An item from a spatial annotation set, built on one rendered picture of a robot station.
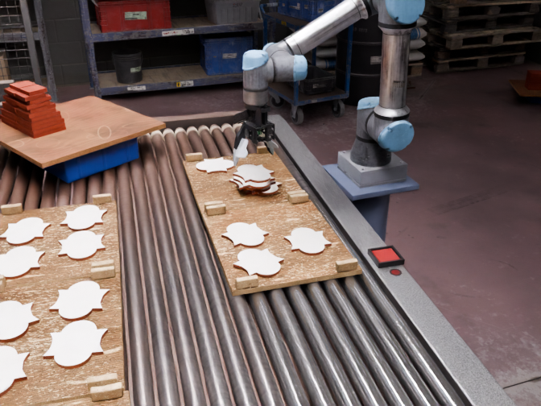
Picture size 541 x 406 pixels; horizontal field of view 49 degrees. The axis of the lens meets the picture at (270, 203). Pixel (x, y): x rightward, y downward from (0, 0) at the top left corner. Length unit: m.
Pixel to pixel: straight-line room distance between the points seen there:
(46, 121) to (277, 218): 0.93
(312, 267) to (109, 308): 0.52
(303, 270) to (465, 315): 1.60
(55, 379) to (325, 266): 0.71
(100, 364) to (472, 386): 0.77
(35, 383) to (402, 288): 0.88
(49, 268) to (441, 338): 1.00
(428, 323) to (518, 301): 1.79
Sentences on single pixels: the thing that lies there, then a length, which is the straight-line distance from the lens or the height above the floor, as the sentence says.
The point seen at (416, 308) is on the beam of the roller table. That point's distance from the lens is 1.49.
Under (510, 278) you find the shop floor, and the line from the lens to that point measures 3.38.
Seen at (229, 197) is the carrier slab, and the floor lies 0.94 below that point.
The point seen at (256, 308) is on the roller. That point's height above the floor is 0.91.
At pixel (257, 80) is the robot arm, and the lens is 1.77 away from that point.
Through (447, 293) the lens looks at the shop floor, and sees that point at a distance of 3.16.
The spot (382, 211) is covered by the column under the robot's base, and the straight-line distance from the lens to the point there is 2.24.
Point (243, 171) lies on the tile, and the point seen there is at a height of 0.99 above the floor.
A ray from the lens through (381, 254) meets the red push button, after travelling 1.65.
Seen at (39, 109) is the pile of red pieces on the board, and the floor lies 1.14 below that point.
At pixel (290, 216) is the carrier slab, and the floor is 0.94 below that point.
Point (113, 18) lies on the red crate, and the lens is 5.81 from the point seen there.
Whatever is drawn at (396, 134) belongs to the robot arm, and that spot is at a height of 1.11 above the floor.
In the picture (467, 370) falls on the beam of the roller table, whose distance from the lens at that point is 1.36.
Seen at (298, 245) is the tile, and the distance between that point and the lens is 1.63.
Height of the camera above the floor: 1.82
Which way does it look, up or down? 28 degrees down
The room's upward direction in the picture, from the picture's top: straight up
